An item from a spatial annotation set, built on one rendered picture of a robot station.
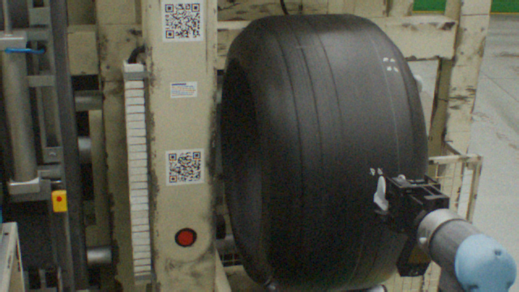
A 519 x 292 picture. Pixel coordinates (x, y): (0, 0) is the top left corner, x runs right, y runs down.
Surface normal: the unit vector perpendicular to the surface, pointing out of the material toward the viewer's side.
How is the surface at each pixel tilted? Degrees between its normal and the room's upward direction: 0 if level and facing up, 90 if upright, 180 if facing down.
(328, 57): 30
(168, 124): 90
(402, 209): 83
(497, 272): 83
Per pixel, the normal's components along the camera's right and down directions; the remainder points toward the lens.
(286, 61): -0.12, -0.57
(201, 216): 0.24, 0.38
